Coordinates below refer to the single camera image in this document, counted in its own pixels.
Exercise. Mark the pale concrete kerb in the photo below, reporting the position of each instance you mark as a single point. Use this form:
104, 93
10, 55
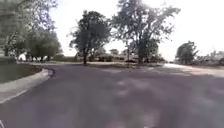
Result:
23, 82

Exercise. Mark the group of trees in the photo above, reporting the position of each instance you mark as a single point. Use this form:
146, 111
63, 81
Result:
40, 43

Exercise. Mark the small round tree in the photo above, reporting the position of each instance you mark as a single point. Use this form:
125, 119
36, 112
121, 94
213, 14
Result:
185, 51

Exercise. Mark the tall sparse tree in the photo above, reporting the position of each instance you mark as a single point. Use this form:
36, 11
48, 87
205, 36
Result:
141, 23

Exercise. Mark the grey asphalt road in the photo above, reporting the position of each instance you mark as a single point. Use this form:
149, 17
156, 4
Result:
110, 96

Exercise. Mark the grass verge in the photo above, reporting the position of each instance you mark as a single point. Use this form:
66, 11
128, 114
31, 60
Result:
15, 70

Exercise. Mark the dark leafy tree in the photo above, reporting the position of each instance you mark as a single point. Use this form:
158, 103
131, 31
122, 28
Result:
90, 31

